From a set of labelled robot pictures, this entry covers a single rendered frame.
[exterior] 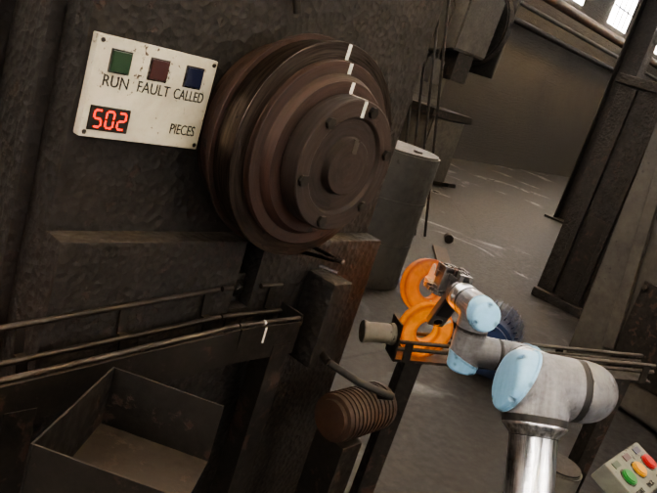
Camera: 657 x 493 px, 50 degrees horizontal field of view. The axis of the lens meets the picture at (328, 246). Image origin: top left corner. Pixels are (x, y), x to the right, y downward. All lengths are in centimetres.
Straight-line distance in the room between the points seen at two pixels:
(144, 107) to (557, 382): 90
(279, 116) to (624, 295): 293
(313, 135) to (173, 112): 27
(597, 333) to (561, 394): 282
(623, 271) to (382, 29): 258
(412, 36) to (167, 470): 120
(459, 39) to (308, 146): 803
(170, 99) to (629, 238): 307
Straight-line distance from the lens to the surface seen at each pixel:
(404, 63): 189
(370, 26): 176
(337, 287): 174
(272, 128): 137
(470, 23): 941
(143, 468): 126
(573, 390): 134
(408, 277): 192
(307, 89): 139
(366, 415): 184
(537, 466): 132
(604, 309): 412
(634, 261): 401
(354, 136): 146
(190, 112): 143
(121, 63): 132
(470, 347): 169
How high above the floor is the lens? 134
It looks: 15 degrees down
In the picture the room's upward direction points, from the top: 18 degrees clockwise
